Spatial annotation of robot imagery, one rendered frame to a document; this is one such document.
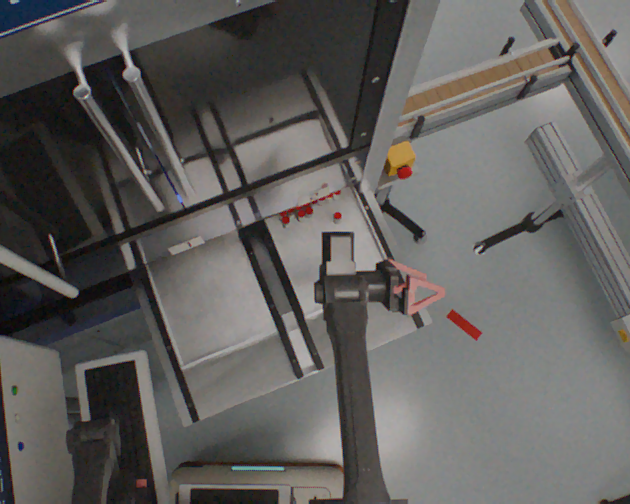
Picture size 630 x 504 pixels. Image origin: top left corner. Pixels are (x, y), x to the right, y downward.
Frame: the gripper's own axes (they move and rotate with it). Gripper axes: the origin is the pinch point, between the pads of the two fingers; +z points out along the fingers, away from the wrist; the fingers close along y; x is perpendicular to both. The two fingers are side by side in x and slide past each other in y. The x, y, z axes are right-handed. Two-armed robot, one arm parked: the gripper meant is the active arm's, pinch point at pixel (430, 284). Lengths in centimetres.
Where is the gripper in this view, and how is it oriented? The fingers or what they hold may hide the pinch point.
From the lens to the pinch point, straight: 109.7
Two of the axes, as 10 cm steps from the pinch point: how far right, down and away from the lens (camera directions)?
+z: 9.9, -0.2, 1.6
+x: -0.2, 9.8, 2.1
